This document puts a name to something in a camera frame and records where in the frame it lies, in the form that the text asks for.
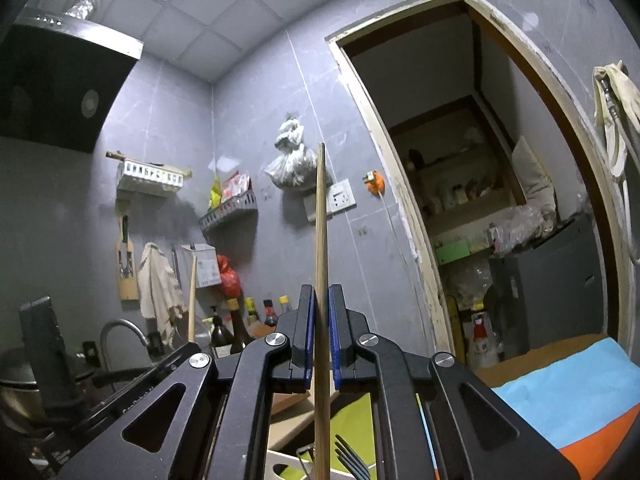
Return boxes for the clear plastic bag on cabinet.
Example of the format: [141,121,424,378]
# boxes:
[489,205,544,255]

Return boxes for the multicolour felt table mat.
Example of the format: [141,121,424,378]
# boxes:
[271,336,640,480]

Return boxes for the small yellow cap bottle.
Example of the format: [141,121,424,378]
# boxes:
[279,295,292,314]

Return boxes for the wooden cutting board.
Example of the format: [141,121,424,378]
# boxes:
[271,392,310,416]

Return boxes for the door frame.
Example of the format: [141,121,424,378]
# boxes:
[328,0,639,354]

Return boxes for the white rubber gloves on wall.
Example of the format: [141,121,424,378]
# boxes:
[592,61,639,132]

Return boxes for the beige hanging towel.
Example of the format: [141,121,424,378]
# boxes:
[137,243,188,344]

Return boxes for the hanging plastic bag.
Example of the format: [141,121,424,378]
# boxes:
[265,115,318,192]

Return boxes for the steel fork in caddy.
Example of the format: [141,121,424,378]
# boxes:
[335,434,372,480]

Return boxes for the beige cushion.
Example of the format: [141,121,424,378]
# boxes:
[511,136,558,228]

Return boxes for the steel sink faucet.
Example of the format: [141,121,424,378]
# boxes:
[99,318,154,372]

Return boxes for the red cap sauce bottle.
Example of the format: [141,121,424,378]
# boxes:
[262,299,278,327]

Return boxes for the dark grey cabinet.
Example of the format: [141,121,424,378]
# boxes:
[489,214,604,359]

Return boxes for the dark wine bottle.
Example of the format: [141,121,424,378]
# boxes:
[210,312,233,359]

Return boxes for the orange wall hook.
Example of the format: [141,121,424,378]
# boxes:
[363,170,385,197]

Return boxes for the white wall socket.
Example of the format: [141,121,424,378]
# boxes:
[303,179,357,223]

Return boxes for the white hose on wall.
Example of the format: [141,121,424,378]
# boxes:
[596,79,640,267]

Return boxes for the red white bottle on floor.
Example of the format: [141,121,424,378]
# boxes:
[468,313,500,370]

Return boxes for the grey wall rack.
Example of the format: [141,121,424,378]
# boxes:
[198,190,257,233]

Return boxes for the dark soy sauce bottle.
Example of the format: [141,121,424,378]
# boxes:
[227,298,254,354]

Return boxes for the green box on shelf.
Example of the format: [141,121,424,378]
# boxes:
[435,240,471,264]

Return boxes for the red plastic bag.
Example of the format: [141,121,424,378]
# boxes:
[217,255,242,299]

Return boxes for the black range hood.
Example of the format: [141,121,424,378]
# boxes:
[1,8,143,153]

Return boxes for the wooden knife holder board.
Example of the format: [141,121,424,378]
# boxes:
[116,214,139,301]

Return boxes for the snack packets on rack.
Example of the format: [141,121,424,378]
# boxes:
[208,171,250,209]

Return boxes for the wooden chopstick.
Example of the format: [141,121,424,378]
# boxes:
[314,142,331,480]
[188,252,198,344]

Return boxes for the white wall basket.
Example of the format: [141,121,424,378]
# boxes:
[105,151,193,197]

